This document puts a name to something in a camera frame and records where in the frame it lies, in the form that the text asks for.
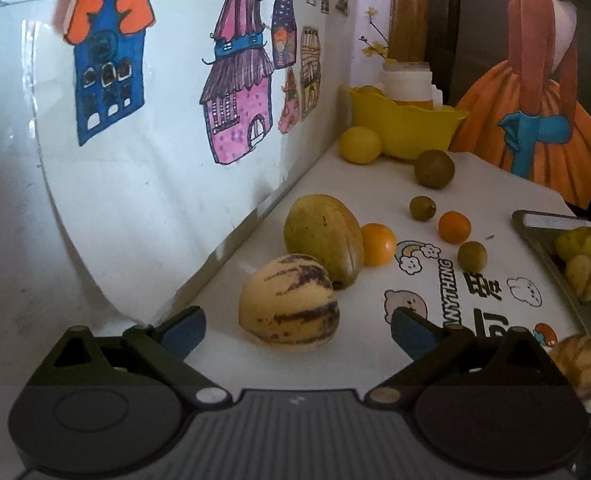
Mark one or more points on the small orange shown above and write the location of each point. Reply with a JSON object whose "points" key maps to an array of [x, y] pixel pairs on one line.
{"points": [[454, 227]]}

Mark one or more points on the brown round fruit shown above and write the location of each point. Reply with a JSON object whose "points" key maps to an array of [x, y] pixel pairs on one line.
{"points": [[434, 170]]}

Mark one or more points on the small striped pepino melon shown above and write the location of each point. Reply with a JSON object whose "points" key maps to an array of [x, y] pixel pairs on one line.
{"points": [[583, 277]]}

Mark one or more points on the yellow fruit in bowl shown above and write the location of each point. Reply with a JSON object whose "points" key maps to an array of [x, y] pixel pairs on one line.
{"points": [[369, 91]]}

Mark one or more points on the large orange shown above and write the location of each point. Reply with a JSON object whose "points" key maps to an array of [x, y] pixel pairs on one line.
{"points": [[379, 246]]}

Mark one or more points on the house drawings poster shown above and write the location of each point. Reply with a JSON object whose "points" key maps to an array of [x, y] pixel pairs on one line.
{"points": [[175, 185]]}

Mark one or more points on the large pale pepino melon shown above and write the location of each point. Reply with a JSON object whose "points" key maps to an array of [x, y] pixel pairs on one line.
{"points": [[289, 305]]}

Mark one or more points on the twig with yellow flowers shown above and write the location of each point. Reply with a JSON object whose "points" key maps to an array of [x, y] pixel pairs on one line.
{"points": [[375, 47]]}

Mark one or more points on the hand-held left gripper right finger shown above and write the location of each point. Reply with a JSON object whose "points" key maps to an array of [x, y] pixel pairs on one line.
{"points": [[410, 332]]}

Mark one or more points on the wooden post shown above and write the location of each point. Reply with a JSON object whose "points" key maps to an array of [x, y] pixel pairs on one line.
{"points": [[410, 10]]}

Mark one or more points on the small green fruit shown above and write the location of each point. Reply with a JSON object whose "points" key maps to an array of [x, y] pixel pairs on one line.
{"points": [[422, 208], [472, 255]]}

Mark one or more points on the white jar with orange contents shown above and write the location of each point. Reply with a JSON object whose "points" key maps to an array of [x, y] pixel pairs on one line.
{"points": [[405, 82]]}

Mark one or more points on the bumpy yellow fruit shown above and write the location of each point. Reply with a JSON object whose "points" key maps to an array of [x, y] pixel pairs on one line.
{"points": [[580, 242]]}

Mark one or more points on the yellow plastic bowl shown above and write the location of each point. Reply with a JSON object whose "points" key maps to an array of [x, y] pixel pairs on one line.
{"points": [[405, 127]]}

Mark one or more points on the metal tray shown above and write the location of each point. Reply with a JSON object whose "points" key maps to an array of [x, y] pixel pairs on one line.
{"points": [[538, 232]]}

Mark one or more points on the white printed table cover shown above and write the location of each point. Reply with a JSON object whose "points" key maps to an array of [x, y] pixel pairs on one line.
{"points": [[495, 195]]}

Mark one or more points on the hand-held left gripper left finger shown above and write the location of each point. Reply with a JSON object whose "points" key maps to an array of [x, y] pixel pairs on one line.
{"points": [[185, 327]]}

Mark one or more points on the painting of orange dress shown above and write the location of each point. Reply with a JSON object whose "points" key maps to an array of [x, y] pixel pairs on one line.
{"points": [[535, 125]]}

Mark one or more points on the round yellow lemon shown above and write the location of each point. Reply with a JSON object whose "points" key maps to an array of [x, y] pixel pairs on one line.
{"points": [[359, 145]]}

